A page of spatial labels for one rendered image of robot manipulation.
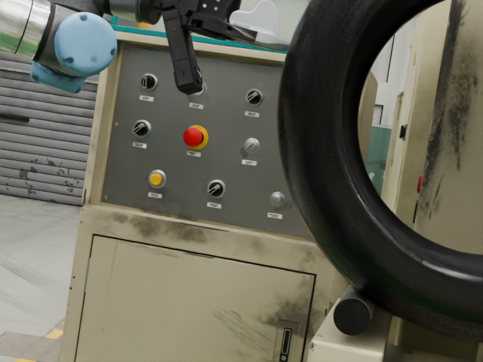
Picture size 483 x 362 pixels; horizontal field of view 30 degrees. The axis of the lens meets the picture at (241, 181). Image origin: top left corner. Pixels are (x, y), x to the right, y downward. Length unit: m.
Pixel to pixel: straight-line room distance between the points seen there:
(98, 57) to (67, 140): 9.27
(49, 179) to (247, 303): 8.65
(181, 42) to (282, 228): 0.73
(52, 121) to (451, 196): 9.12
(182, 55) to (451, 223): 0.52
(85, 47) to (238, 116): 0.81
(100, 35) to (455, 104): 0.60
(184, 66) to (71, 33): 0.18
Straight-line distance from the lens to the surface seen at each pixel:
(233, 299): 1.84
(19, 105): 10.50
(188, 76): 1.21
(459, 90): 1.46
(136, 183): 1.93
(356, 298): 1.11
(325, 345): 1.11
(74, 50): 1.10
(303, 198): 1.11
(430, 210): 1.45
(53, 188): 10.41
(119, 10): 1.25
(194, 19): 1.21
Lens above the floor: 1.10
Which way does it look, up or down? 3 degrees down
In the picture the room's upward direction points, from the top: 9 degrees clockwise
